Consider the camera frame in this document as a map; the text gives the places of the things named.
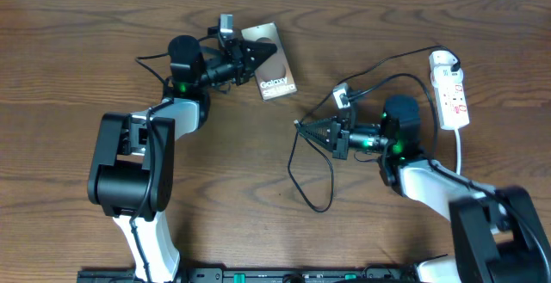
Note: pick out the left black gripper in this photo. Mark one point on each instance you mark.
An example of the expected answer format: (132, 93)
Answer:
(241, 55)

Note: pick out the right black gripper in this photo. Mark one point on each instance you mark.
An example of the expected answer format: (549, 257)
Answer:
(341, 150)

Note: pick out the Galaxy smartphone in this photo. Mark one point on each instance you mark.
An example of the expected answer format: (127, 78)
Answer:
(274, 77)

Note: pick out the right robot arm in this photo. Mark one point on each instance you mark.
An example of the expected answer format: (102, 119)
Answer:
(497, 234)

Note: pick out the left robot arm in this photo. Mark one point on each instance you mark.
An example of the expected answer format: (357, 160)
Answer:
(131, 173)

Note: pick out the white USB charger plug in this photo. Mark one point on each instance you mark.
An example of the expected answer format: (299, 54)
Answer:
(443, 58)

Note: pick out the white power strip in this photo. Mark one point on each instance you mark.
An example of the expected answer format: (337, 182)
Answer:
(450, 97)

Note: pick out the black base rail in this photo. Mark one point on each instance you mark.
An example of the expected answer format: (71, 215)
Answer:
(249, 275)

